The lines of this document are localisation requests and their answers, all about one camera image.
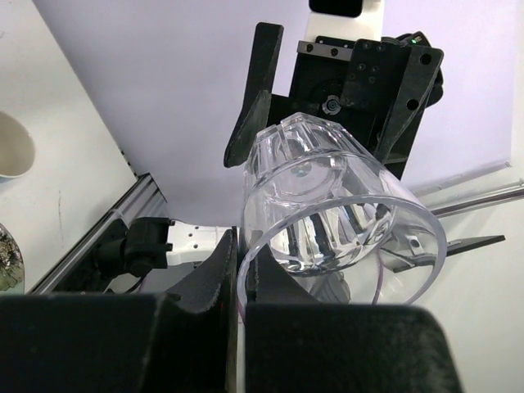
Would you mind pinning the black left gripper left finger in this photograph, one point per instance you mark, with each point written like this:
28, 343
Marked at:
180, 340

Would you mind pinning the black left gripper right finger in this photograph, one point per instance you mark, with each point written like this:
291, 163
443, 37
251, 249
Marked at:
293, 343

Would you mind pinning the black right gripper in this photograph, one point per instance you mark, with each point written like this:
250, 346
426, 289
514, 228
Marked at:
377, 90

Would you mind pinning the clear faceted drinking glass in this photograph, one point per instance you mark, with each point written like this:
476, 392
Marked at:
335, 219

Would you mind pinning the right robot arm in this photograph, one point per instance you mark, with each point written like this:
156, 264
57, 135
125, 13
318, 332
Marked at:
368, 25

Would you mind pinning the mint green floral plate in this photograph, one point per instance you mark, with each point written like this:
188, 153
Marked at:
12, 269

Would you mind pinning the light blue mug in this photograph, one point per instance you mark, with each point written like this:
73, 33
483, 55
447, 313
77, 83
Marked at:
18, 150

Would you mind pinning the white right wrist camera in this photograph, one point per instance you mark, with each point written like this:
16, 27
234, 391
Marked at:
343, 8

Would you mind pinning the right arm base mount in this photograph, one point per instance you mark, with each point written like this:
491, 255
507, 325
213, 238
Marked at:
145, 245

